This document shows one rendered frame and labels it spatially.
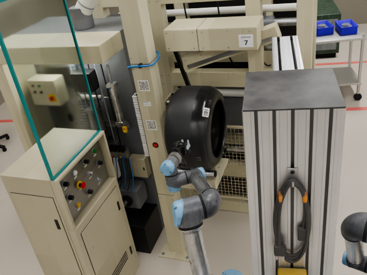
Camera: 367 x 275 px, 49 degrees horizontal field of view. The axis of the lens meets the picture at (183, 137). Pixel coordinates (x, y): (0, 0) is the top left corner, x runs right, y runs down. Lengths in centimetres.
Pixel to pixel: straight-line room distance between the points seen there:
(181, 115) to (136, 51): 48
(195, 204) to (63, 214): 93
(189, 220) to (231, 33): 125
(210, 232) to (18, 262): 168
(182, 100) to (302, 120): 156
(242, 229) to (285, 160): 252
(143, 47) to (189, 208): 110
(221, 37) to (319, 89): 155
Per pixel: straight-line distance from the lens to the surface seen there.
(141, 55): 253
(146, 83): 260
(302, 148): 109
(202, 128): 244
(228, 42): 261
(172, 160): 218
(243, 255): 340
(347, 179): 418
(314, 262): 137
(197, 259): 193
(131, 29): 250
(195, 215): 185
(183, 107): 249
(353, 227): 174
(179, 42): 270
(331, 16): 674
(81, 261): 273
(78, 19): 299
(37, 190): 247
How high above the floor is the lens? 251
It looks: 31 degrees down
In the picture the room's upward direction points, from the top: 9 degrees counter-clockwise
